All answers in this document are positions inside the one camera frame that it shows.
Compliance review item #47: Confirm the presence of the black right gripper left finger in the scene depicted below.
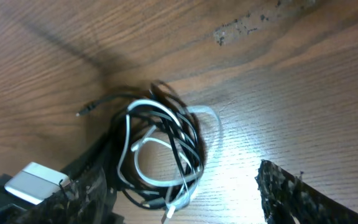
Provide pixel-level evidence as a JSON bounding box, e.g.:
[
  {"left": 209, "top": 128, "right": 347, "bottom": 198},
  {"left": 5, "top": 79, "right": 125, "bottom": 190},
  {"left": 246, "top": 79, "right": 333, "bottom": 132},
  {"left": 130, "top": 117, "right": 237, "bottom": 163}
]
[{"left": 0, "top": 164, "right": 117, "bottom": 224}]

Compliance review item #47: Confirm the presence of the white usb cable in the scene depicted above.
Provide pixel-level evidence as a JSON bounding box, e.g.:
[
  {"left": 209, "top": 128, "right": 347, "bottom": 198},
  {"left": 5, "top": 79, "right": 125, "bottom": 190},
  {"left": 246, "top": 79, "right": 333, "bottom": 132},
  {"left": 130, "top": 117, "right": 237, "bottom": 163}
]
[{"left": 116, "top": 98, "right": 224, "bottom": 224}]

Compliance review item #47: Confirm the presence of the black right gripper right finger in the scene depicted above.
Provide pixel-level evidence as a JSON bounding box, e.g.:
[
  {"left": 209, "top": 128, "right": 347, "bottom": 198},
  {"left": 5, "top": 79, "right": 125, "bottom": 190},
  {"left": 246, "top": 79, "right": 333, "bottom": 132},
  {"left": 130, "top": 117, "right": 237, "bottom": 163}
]
[{"left": 255, "top": 160, "right": 358, "bottom": 224}]

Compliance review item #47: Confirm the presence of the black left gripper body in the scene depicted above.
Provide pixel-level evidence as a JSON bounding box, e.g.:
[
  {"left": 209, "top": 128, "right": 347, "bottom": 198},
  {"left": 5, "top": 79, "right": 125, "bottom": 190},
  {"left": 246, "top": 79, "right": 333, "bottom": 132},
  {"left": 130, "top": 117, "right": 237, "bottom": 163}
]
[{"left": 0, "top": 133, "right": 124, "bottom": 224}]

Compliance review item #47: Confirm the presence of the black usb cable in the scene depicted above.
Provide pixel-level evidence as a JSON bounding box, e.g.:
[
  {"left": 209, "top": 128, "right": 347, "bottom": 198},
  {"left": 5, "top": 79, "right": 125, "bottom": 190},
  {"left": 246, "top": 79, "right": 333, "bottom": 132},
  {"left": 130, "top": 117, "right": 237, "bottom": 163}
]
[{"left": 75, "top": 80, "right": 207, "bottom": 211}]

